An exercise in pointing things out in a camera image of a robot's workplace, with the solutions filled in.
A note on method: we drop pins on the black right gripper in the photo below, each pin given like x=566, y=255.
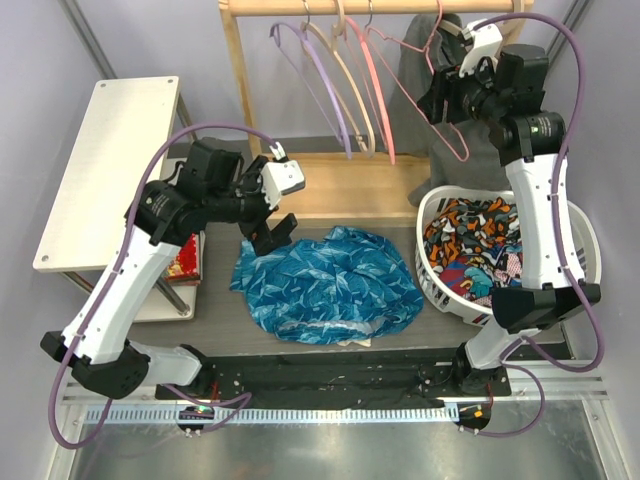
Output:
x=431, y=104

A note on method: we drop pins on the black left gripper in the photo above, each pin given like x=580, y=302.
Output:
x=259, y=233

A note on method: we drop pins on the pink wire hanger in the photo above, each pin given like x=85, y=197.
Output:
x=423, y=50

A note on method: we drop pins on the blue patterned shorts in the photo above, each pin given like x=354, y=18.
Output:
x=351, y=286

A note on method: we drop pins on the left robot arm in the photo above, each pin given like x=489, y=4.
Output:
x=210, y=186

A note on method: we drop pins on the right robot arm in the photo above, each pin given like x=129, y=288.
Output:
x=505, y=91

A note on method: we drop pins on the grey shorts on hanger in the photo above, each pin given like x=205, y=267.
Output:
x=481, y=172

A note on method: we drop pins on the pink plastic hanger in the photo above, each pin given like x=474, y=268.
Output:
x=382, y=110

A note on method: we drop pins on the light wooden hanger with shorts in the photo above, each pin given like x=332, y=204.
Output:
x=510, y=29

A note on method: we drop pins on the beige wooden hanger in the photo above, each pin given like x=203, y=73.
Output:
x=348, y=126

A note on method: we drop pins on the wooden clothes rack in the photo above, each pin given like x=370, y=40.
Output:
x=366, y=189

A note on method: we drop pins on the red colourful book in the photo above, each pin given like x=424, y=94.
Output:
x=186, y=268

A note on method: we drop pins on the colourful patterned clothes in basket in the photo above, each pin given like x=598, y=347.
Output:
x=475, y=247

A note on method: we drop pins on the white two-tier side table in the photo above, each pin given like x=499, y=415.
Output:
x=125, y=123

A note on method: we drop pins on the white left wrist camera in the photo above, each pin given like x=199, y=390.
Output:
x=280, y=177

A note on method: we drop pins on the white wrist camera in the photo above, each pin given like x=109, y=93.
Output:
x=280, y=177
x=484, y=42

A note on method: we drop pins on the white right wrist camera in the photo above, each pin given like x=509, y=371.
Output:
x=484, y=42

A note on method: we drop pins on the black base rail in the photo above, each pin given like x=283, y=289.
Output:
x=400, y=379

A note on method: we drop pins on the white slotted cable duct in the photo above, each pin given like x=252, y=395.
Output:
x=184, y=415

